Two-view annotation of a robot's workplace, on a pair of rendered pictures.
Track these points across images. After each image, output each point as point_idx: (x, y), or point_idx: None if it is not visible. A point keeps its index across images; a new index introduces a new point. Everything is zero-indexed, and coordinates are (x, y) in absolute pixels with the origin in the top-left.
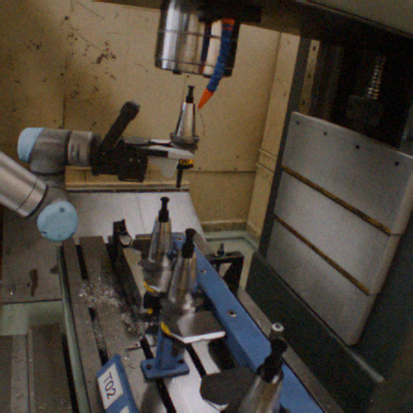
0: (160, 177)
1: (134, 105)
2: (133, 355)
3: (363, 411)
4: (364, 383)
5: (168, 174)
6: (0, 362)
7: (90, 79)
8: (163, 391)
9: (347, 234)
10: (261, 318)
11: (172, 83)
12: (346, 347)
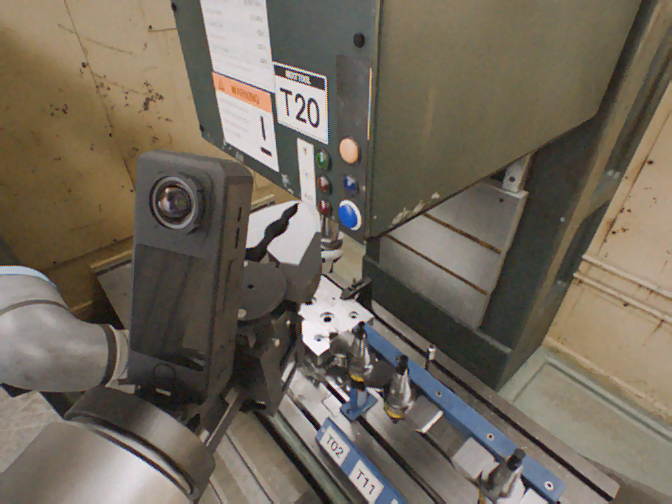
0: None
1: (285, 231)
2: (329, 404)
3: (500, 374)
4: (496, 355)
5: (326, 272)
6: None
7: (145, 130)
8: (364, 423)
9: (458, 250)
10: (402, 327)
11: None
12: (472, 328)
